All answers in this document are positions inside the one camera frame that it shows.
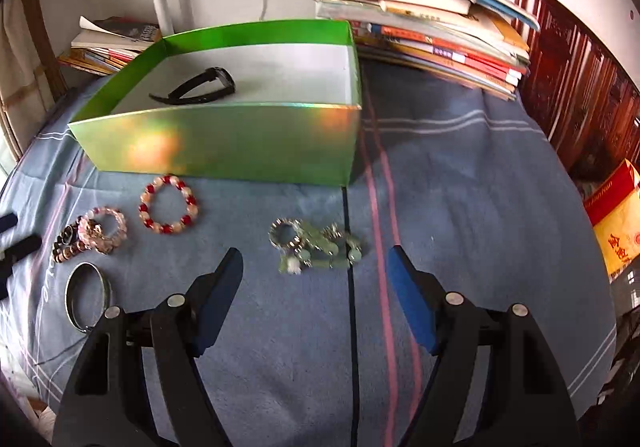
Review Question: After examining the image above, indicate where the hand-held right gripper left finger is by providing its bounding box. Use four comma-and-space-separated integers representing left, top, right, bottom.
52, 247, 244, 447

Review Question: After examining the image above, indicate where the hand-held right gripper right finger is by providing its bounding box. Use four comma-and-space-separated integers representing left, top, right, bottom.
387, 245, 581, 447

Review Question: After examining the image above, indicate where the dark bead bracelet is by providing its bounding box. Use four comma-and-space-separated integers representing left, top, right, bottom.
51, 222, 88, 265

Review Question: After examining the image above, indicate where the silver bangle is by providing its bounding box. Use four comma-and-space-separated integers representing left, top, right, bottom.
65, 262, 113, 330

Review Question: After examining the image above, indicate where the pink crystal bracelet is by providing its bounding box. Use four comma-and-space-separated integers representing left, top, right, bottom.
80, 207, 128, 255

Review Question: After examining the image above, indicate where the green jade bracelet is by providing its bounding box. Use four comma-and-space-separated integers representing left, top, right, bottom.
277, 222, 363, 276

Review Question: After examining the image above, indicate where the red and pink bead bracelet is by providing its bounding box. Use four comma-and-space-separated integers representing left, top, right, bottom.
139, 174, 201, 235

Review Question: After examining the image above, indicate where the green cardboard box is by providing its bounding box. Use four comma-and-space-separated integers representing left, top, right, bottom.
67, 19, 363, 188

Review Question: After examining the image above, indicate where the blue striped bedsheet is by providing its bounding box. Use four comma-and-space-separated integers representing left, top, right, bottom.
0, 62, 618, 447

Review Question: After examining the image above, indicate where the beige curtain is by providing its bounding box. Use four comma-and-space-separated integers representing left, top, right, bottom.
0, 0, 66, 162

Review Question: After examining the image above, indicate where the small stack of books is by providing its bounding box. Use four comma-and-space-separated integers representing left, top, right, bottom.
57, 16, 163, 76

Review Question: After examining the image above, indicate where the black wristwatch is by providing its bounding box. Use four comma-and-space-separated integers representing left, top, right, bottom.
149, 67, 236, 106

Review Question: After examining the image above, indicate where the red and yellow bag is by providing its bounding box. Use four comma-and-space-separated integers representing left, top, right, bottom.
582, 158, 640, 278

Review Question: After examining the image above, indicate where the tall stack of books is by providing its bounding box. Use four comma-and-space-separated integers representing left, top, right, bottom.
314, 0, 541, 102

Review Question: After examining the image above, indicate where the carved wooden headboard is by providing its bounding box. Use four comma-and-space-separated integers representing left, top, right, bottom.
472, 0, 640, 182

